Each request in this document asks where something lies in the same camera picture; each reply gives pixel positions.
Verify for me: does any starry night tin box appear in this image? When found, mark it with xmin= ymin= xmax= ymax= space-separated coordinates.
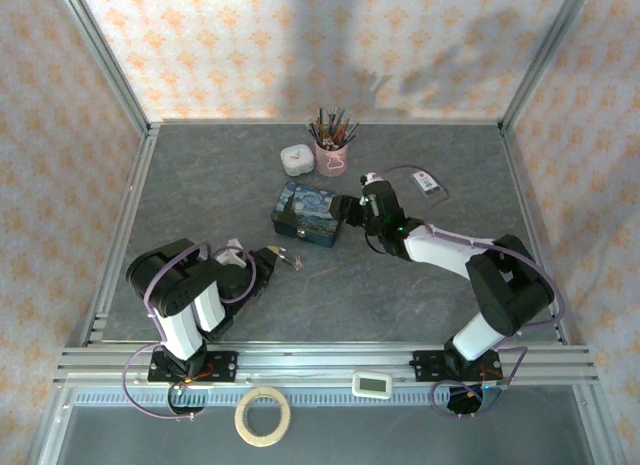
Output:
xmin=270 ymin=180 xmax=345 ymax=249

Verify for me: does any pink metal pencil cup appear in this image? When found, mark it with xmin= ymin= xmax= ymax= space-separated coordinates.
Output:
xmin=313 ymin=137 xmax=349 ymax=178

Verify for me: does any white square alarm clock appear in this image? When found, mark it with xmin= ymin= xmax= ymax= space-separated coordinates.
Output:
xmin=279 ymin=143 xmax=316 ymax=178

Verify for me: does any masking tape roll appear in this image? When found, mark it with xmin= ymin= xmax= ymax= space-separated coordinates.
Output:
xmin=234 ymin=386 xmax=292 ymax=448

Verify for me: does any white digital timer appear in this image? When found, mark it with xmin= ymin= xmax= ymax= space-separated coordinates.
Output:
xmin=351 ymin=370 xmax=393 ymax=400

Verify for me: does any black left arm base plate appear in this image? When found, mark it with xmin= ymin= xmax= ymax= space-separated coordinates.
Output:
xmin=148 ymin=349 xmax=239 ymax=384

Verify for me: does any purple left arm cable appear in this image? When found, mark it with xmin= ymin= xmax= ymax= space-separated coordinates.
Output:
xmin=122 ymin=240 xmax=259 ymax=421

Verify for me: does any wide aluminium front rail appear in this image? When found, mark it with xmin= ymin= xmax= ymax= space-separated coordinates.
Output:
xmin=55 ymin=341 xmax=600 ymax=387

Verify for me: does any aluminium back rail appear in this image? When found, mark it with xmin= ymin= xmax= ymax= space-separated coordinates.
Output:
xmin=149 ymin=117 xmax=505 ymax=127

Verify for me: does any aluminium side rail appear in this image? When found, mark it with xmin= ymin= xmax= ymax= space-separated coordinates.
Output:
xmin=82 ymin=124 xmax=162 ymax=346
xmin=499 ymin=124 xmax=572 ymax=346

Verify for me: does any grey slotted cable duct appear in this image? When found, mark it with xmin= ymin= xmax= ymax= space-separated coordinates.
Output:
xmin=74 ymin=390 xmax=507 ymax=407

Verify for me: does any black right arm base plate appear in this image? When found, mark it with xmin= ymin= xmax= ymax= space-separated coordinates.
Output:
xmin=412 ymin=349 xmax=502 ymax=384

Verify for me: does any aluminium corner post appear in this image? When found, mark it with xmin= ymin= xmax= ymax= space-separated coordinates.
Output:
xmin=499 ymin=0 xmax=596 ymax=132
xmin=57 ymin=0 xmax=152 ymax=134

